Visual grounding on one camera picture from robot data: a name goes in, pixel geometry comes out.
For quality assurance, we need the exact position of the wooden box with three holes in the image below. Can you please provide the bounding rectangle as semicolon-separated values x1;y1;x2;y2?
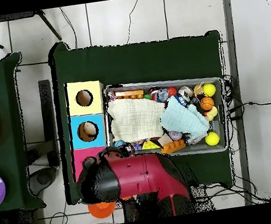
61;78;116;182

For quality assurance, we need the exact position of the cream waffle cloth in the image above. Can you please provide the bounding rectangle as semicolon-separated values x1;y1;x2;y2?
105;92;171;145

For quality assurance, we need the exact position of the orange flat building brick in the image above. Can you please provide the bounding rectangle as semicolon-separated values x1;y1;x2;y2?
114;87;145;102

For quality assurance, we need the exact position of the blue globe ball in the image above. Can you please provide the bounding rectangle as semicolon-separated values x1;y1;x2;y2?
112;138;127;149

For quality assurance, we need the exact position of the red ball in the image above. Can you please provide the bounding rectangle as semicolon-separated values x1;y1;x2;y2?
166;85;179;98

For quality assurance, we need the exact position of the light blue waffle cloth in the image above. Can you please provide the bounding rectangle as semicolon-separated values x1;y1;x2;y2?
156;91;212;148

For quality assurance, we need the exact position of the orange studded building block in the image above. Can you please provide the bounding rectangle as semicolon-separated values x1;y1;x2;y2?
159;138;188;156

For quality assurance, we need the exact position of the crushed silver can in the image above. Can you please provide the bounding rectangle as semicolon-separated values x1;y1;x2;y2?
177;84;195;104

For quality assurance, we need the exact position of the orange toy basketball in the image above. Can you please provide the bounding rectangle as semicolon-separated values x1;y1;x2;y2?
199;95;215;111

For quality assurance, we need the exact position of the yellow ball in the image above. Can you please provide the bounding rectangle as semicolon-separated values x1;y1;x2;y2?
204;130;221;148
201;82;218;98

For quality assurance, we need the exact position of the black upright panel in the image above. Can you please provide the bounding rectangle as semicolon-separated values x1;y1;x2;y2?
37;79;62;168

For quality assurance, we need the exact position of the orange cup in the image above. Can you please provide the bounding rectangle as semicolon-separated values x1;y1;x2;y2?
87;200;118;221

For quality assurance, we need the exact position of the grey rounded floor base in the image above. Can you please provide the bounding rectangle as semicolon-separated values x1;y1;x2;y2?
26;166;61;198

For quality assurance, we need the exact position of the black tripod stand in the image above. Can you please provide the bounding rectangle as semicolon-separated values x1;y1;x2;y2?
0;7;63;50

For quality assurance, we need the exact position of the wire mesh bin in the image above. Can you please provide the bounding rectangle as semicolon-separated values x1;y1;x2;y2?
100;69;232;167

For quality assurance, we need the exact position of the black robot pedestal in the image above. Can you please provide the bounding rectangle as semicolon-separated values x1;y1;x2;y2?
121;192;163;223

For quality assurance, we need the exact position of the black power cable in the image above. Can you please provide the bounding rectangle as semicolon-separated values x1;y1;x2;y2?
226;98;271;121

